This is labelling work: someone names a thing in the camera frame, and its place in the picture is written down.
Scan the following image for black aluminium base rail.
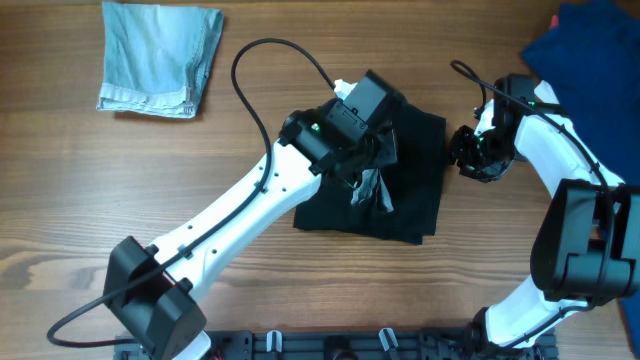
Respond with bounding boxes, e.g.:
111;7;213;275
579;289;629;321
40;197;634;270
112;328;559;360

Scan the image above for left white rail clip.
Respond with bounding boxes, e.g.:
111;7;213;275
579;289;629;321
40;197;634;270
265;330;283;353

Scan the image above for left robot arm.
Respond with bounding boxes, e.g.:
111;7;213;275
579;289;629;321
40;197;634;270
104;71;406;359

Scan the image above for black garment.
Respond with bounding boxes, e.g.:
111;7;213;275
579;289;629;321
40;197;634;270
293;104;446;245

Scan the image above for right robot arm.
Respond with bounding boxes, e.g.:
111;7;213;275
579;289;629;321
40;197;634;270
448;74;639;356

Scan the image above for white rail clip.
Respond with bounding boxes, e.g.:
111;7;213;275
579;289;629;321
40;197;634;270
265;330;283;353
378;327;400;360

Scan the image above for folded light blue jeans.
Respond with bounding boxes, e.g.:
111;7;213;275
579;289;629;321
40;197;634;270
96;2;224;119

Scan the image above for dark blue garment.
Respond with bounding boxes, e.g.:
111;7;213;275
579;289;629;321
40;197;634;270
519;0;640;359

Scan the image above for right white rail clip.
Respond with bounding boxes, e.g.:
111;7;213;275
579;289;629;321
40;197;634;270
378;327;400;360

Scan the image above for left black camera cable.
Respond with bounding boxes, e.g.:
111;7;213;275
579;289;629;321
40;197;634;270
46;37;337;349

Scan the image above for red item under garment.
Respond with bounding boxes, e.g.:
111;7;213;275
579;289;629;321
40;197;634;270
549;15;559;29

